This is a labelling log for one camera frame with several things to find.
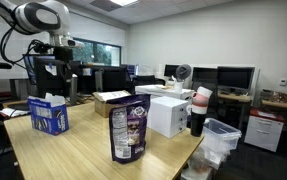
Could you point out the white file storage box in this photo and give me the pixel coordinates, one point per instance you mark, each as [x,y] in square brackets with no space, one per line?
[163,90]

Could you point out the large black computer monitor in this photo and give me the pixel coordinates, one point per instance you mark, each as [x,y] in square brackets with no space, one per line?
[235,77]

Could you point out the brown cardboard box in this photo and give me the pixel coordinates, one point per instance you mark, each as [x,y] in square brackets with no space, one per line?
[108,101]

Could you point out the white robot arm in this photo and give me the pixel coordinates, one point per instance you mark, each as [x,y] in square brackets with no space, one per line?
[39,16]

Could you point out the ceiling light panel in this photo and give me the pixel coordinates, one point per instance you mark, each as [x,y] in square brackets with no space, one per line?
[124,2]

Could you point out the white cube drawer box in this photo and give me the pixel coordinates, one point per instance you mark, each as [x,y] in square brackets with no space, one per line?
[166,115]

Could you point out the white paper sheets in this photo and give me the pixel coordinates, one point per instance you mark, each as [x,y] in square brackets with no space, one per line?
[13,111]

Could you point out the wooden office desk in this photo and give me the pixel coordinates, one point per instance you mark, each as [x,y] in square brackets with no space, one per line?
[234,97]
[281,104]

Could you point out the clear bin with contents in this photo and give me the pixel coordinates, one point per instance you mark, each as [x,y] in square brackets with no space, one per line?
[199,165]

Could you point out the window with green view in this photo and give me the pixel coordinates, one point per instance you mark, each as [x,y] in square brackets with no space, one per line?
[96,53]

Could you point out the purple mini eggs bag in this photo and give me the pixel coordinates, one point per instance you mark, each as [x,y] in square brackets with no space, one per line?
[128,130]

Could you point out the white cup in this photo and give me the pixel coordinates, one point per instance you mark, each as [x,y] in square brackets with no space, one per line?
[178,86]

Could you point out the small black computer monitor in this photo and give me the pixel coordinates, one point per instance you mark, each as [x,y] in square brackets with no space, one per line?
[170,70]

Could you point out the blue screen monitor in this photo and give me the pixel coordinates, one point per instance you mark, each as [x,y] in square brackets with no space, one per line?
[29,68]

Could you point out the white wall thermostat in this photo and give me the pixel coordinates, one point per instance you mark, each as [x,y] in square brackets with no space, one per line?
[283,82]

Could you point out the blue cookie box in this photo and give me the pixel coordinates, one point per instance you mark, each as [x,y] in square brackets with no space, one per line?
[49,116]

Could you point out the white paper note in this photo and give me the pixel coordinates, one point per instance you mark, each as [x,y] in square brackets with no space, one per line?
[51,69]

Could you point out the grey desk fan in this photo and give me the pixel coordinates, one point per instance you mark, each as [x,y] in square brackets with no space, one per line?
[183,71]

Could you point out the pink white black tumbler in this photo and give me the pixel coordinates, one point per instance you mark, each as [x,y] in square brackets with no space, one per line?
[199,106]

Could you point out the white cabinet with red top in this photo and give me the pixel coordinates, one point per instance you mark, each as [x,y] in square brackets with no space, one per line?
[264,130]

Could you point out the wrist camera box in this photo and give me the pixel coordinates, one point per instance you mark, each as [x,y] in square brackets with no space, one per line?
[73,42]

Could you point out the black office chair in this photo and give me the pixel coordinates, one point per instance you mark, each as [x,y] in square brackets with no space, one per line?
[148,80]

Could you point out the grey ceiling vent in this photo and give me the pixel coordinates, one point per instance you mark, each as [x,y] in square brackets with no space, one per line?
[103,5]

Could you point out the clear plastic storage bin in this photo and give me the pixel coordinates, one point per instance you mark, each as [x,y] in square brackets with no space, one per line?
[221,133]

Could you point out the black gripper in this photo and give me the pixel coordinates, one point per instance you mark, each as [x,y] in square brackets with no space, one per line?
[63,53]

